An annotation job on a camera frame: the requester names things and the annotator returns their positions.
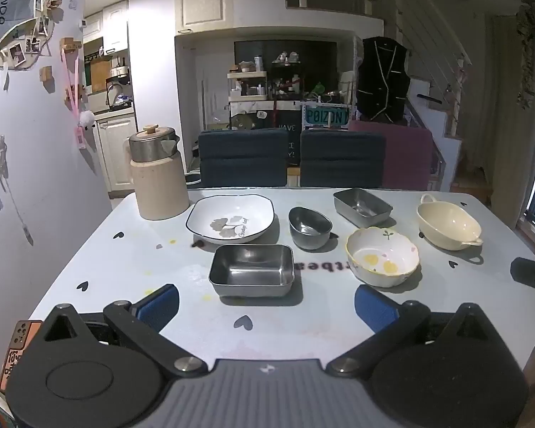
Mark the wall photo display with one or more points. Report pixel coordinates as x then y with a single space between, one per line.
13 22

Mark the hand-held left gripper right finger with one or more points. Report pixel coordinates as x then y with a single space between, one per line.
375 308

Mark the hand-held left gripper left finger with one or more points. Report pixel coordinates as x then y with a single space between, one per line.
158 306

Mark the black vest with white trim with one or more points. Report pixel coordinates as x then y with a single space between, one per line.
383 80

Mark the teal sign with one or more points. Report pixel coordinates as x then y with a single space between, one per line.
325 116

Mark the beige curtain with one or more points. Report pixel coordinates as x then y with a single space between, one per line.
504 120

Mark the white kitchen cabinet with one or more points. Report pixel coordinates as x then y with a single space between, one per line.
116 156

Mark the beige and steel kettle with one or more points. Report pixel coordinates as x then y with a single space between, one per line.
160 187

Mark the yellow-rimmed floral bowl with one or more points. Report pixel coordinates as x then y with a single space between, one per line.
381 258

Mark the dark blue chair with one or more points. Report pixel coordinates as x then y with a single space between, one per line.
343 158
243 158

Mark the hanging dried flowers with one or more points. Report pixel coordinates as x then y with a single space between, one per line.
530 53

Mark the small rectangular steel container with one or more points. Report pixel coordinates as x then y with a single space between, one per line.
361 207

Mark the oval stainless steel bowl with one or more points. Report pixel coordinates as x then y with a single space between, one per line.
310 232

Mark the stair railing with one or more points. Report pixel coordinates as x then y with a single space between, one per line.
432 31

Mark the white leaf-print square plate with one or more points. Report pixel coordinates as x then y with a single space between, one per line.
249 214

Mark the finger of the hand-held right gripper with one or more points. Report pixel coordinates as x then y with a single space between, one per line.
528 274

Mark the orange phone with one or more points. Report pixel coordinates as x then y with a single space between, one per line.
20 352

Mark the large rectangular steel container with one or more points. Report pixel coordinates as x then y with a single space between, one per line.
249 272

